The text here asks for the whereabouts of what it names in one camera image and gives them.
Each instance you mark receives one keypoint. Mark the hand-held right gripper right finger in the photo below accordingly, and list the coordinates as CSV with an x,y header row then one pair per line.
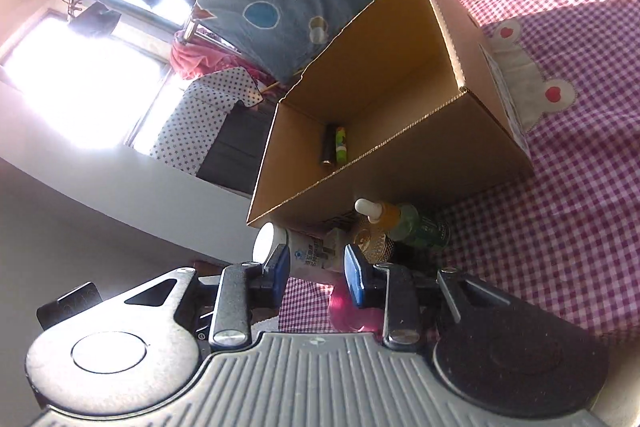
x,y
355,277

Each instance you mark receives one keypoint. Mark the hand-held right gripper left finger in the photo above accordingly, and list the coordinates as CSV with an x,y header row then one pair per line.
x,y
280,267

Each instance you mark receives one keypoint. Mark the gold round tin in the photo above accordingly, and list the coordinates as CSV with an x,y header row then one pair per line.
x,y
372,244

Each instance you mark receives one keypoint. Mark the pink plastic lid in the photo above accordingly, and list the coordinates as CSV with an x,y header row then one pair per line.
x,y
367,319

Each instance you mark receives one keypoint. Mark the green glass dropper bottle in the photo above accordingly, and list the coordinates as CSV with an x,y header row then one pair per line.
x,y
415,222

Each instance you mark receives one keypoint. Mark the black cylindrical flashlight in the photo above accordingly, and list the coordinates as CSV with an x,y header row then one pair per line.
x,y
330,147

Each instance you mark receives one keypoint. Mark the green battery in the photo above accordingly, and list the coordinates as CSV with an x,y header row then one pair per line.
x,y
341,147

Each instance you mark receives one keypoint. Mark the brown cardboard box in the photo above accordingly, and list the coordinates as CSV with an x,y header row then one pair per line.
x,y
400,57

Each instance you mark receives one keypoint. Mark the white pill bottle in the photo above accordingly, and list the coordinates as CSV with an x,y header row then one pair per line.
x,y
310,252

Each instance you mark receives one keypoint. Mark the white charger plug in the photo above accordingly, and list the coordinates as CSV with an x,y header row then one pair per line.
x,y
340,239

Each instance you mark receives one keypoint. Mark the white cabinet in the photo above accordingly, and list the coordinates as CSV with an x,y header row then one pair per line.
x,y
100,187

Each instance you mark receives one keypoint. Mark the dark grey cabinet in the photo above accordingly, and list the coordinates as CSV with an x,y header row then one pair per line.
x,y
235,152

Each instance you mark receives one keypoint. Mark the white polka dot cloth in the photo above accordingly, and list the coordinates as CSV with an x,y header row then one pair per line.
x,y
200,122

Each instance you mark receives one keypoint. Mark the pink garment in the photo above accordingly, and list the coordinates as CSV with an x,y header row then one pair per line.
x,y
200,59

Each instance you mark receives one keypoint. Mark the small black cloth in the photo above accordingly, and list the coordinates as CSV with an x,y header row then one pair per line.
x,y
95,19

